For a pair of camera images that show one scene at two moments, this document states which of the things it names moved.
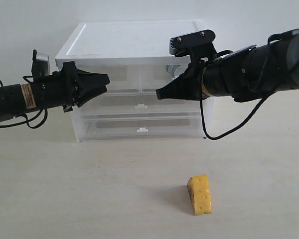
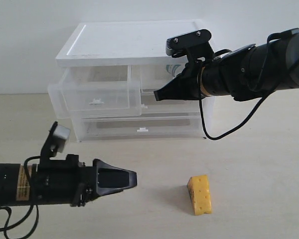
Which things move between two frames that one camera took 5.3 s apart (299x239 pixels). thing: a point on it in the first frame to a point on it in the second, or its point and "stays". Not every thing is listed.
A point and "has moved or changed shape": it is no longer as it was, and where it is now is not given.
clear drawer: [122, 78] has moved or changed shape
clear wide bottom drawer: [137, 126] stays
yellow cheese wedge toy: [199, 190] stays
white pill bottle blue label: [171, 68] stays
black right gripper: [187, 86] stays
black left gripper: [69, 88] to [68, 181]
